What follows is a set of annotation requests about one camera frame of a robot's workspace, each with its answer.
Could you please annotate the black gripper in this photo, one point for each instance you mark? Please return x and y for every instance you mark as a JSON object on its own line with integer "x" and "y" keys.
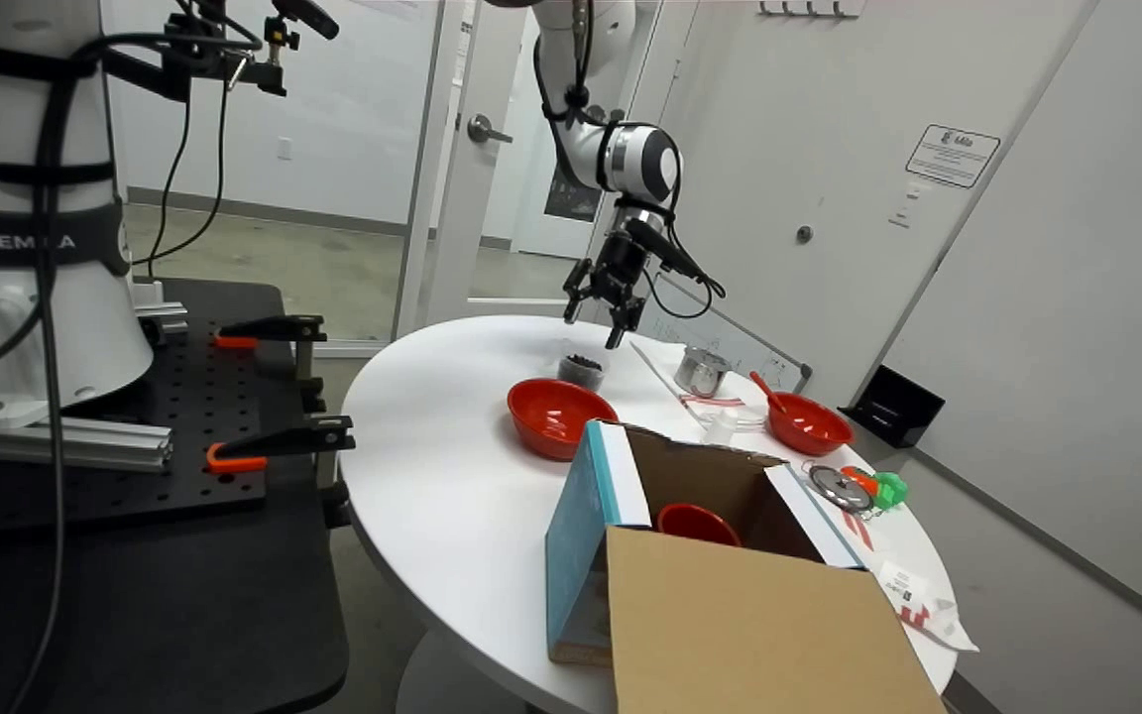
{"x": 625, "y": 260}

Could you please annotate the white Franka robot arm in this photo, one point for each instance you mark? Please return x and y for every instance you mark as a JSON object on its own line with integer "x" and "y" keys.
{"x": 636, "y": 159}

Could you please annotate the red plastic bowl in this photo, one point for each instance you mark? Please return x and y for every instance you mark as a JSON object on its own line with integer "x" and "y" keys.
{"x": 806, "y": 424}
{"x": 557, "y": 418}

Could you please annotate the small silver metal pot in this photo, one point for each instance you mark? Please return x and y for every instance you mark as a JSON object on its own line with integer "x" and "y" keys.
{"x": 698, "y": 375}

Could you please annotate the small grey-framed whiteboard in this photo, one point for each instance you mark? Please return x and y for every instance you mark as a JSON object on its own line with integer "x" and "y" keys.
{"x": 742, "y": 337}

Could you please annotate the white towel red stripes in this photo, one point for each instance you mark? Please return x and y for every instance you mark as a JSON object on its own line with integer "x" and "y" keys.
{"x": 722, "y": 398}

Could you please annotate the white door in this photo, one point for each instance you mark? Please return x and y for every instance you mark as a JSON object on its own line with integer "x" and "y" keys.
{"x": 467, "y": 213}

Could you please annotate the small metal dish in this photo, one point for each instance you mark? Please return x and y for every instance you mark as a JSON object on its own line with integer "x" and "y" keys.
{"x": 840, "y": 484}

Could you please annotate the open black case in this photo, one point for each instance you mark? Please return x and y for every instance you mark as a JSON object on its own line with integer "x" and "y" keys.
{"x": 894, "y": 404}

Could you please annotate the orange and green toy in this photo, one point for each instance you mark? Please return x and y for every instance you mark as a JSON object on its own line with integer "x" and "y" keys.
{"x": 881, "y": 488}

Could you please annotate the blue printed cardboard box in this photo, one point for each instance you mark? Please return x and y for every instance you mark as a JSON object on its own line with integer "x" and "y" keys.
{"x": 732, "y": 619}

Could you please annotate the crumpled white plastic bag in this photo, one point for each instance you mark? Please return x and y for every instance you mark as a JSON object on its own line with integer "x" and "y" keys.
{"x": 923, "y": 598}

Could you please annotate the black breadboard table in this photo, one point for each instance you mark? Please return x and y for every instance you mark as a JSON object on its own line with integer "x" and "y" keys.
{"x": 136, "y": 582}

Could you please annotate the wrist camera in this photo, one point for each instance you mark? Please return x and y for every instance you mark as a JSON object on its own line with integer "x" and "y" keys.
{"x": 676, "y": 260}

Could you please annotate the white switch plate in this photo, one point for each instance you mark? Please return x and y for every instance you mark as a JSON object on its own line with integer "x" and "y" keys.
{"x": 810, "y": 5}

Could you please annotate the white paper wall sign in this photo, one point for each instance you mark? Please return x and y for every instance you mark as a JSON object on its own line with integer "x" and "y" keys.
{"x": 953, "y": 156}

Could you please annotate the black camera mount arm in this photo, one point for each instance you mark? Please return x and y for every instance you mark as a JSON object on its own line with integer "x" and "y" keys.
{"x": 221, "y": 62}

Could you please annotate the aluminium profile rail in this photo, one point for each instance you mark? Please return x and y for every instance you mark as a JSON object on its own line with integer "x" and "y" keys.
{"x": 56, "y": 444}

